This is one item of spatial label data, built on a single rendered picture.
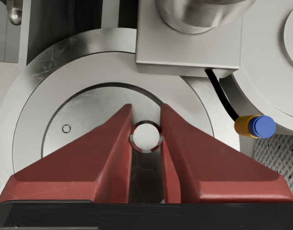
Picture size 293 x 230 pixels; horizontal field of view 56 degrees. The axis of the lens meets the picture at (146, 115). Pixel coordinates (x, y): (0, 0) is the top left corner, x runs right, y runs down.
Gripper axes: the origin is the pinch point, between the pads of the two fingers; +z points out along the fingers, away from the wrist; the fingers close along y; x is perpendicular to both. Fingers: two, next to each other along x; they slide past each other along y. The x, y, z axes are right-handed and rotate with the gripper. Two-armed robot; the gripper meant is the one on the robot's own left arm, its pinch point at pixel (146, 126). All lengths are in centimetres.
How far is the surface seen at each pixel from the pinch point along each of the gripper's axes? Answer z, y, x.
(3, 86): 33.1, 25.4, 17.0
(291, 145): 12.8, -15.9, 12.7
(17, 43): 245, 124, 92
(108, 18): 233, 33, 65
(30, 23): 7.5, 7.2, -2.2
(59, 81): 4.0, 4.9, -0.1
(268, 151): 16.5, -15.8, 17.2
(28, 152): 1.6, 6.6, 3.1
